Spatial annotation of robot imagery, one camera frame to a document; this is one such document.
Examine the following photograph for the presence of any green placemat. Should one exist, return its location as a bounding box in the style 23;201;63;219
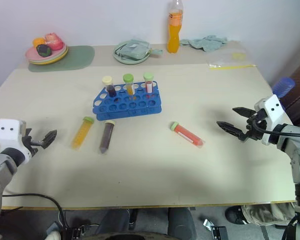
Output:
27;44;96;74

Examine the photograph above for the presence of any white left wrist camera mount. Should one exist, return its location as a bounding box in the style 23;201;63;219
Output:
0;118;34;165

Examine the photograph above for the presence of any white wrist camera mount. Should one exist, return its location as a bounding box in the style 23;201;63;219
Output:
0;118;34;165
253;94;285;146

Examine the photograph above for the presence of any beige trouser leg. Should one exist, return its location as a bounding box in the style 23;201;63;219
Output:
240;202;298;228

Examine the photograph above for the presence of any yellow plate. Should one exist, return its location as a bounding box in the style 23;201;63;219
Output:
27;46;70;66

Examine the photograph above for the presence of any dark rounded shape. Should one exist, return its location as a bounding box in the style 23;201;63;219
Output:
166;206;199;240

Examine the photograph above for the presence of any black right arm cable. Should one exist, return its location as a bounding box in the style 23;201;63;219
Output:
254;119;300;138

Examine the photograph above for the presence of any purple tube with cream cap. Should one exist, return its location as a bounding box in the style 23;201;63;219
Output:
98;119;116;155
102;76;117;99

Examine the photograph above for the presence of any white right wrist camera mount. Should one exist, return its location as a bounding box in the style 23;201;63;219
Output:
253;94;285;146

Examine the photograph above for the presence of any orange soda bottle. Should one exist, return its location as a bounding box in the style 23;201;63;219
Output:
166;0;185;54

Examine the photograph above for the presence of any clear bag with yellow strip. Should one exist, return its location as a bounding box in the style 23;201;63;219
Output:
208;58;258;71

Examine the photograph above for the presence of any orange toy fruit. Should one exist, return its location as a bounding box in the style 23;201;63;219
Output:
32;37;46;49

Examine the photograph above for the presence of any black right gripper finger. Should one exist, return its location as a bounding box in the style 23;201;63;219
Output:
215;120;250;143
232;106;257;119

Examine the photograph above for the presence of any black shoe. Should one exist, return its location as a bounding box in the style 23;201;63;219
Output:
224;205;246;226

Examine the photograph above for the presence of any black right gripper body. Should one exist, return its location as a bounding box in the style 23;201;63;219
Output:
241;109;268;143

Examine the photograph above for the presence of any pink toy fruit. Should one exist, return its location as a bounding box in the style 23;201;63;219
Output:
44;32;65;51

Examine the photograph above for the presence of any green plate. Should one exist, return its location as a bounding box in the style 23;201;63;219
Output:
112;41;151;66

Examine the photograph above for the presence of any crumpled green cloth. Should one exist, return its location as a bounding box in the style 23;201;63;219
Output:
178;35;229;53

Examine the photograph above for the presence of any red tube with green cap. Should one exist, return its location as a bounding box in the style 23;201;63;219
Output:
168;121;207;149
143;72;155;94

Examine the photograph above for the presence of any metal bracket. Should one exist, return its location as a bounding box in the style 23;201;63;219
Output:
201;218;229;240

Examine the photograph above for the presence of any orange tube with green cap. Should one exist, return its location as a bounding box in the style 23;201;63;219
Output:
122;73;136;97
70;116;95;151

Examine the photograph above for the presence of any pink plate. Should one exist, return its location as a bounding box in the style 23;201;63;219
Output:
24;43;67;63

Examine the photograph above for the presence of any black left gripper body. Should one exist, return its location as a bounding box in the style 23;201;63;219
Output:
20;127;45;158

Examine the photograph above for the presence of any dark green toy fruit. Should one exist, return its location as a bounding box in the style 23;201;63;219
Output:
35;44;53;58

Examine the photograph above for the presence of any blue cap object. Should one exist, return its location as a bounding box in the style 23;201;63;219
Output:
272;76;296;99

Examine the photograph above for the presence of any blue test tube rack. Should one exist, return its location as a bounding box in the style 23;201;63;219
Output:
93;81;163;122

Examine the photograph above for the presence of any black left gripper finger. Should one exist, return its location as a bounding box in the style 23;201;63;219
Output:
41;129;58;150

